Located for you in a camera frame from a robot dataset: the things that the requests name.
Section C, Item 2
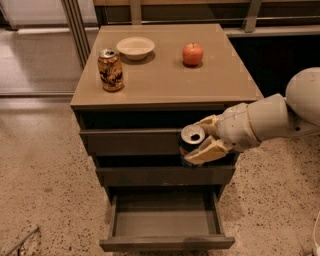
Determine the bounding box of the blue pepsi can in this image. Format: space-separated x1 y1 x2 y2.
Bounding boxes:
178 124 206 167

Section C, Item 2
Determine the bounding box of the metal window frame post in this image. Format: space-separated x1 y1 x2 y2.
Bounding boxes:
61 0 90 68

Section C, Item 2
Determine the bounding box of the grey drawer cabinet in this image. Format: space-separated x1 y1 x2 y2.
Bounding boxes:
71 24 262 196

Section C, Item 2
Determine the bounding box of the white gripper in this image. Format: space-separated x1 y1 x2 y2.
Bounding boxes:
184 103 261 165

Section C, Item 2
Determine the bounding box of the gold patterned drink can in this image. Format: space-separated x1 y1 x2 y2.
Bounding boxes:
97 49 124 92

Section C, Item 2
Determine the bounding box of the red apple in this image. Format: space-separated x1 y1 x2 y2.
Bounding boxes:
182 43 203 66

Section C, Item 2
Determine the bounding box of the grey middle drawer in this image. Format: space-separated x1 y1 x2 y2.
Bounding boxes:
96 166 235 187

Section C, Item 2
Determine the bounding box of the white bowl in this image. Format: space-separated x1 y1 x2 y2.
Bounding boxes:
116 37 155 61

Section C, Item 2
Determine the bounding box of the grey top drawer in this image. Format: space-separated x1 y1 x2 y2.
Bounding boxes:
80 128 180 156

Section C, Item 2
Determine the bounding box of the grey open bottom drawer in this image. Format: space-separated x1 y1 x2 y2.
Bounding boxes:
100 191 235 252

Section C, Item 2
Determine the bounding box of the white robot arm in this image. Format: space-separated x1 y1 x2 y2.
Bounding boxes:
183 67 320 165

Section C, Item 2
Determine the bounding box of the grey metal rod on floor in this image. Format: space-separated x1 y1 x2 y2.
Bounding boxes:
3 226 39 256

